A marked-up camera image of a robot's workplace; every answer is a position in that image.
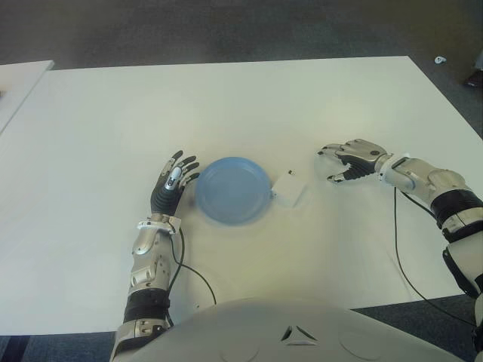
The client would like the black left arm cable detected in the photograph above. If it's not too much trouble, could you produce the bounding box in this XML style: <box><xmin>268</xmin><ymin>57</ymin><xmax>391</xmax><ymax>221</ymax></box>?
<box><xmin>165</xmin><ymin>228</ymin><xmax>218</xmax><ymax>325</ymax></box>

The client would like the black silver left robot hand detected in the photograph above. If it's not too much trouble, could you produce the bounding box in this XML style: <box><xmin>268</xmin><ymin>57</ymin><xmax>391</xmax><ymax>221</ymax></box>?
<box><xmin>149</xmin><ymin>149</ymin><xmax>201</xmax><ymax>218</ymax></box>

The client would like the white charger block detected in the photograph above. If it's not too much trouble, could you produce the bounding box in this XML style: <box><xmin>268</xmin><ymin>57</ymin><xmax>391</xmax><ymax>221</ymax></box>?
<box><xmin>269</xmin><ymin>169</ymin><xmax>308</xmax><ymax>209</ymax></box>

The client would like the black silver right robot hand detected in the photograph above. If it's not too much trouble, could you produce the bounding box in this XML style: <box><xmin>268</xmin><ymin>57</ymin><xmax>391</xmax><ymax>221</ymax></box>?
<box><xmin>315</xmin><ymin>138</ymin><xmax>390</xmax><ymax>184</ymax></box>

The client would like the grey robot torso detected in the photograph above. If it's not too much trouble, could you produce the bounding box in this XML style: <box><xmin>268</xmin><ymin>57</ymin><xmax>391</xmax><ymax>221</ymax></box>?
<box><xmin>109</xmin><ymin>297</ymin><xmax>480</xmax><ymax>362</ymax></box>

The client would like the blue round plate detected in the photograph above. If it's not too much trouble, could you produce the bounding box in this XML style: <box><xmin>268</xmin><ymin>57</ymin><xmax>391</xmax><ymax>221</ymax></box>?
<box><xmin>194</xmin><ymin>156</ymin><xmax>273</xmax><ymax>226</ymax></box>

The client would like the white side table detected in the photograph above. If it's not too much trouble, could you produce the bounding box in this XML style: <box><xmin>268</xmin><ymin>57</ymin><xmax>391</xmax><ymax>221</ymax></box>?
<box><xmin>0</xmin><ymin>59</ymin><xmax>56</xmax><ymax>135</ymax></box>

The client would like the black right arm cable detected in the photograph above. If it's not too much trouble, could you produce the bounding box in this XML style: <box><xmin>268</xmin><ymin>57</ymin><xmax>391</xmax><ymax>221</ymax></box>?
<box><xmin>393</xmin><ymin>186</ymin><xmax>477</xmax><ymax>331</ymax></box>

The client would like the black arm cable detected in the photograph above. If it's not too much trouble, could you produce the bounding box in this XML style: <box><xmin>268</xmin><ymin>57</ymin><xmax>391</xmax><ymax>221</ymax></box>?
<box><xmin>393</xmin><ymin>186</ymin><xmax>477</xmax><ymax>331</ymax></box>
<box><xmin>165</xmin><ymin>228</ymin><xmax>218</xmax><ymax>325</ymax></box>

